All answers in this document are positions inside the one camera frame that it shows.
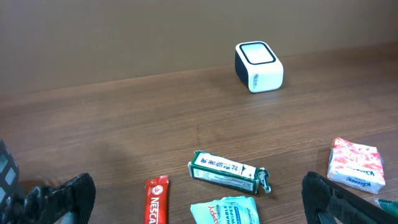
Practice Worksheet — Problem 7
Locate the grey plastic shopping basket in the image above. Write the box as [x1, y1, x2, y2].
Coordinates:
[0, 140, 19, 207]

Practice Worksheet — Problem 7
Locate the green white gum box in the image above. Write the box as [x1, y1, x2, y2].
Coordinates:
[188, 151, 272, 194]

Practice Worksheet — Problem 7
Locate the red Nescafe coffee stick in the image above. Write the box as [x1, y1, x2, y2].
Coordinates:
[144, 175, 169, 224]

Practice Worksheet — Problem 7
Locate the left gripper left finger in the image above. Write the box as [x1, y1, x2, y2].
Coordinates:
[1, 173, 96, 224]

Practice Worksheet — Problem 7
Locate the red white tissue pack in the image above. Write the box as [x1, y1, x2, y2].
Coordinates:
[327, 138, 386, 194]

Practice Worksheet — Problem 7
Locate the white barcode scanner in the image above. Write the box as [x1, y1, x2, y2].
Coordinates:
[234, 40, 284, 93]

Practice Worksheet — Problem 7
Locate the green 3M gloves package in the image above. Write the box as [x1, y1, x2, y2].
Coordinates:
[374, 198, 398, 217]

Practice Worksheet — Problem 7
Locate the teal wet wipes pack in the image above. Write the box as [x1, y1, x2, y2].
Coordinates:
[190, 196, 260, 224]

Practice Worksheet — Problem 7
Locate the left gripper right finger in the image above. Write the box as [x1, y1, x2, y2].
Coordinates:
[302, 171, 397, 224]

